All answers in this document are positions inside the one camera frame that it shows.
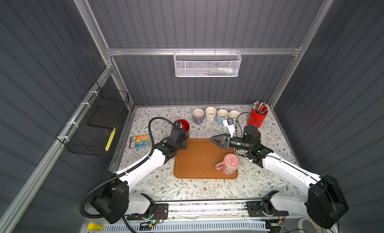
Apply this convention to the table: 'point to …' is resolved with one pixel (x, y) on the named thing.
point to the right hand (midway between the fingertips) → (213, 141)
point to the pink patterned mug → (229, 165)
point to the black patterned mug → (185, 126)
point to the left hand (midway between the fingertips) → (182, 137)
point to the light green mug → (233, 114)
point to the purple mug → (198, 115)
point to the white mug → (211, 114)
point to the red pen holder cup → (258, 113)
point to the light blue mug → (222, 114)
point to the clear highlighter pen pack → (139, 141)
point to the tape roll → (300, 225)
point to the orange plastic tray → (199, 160)
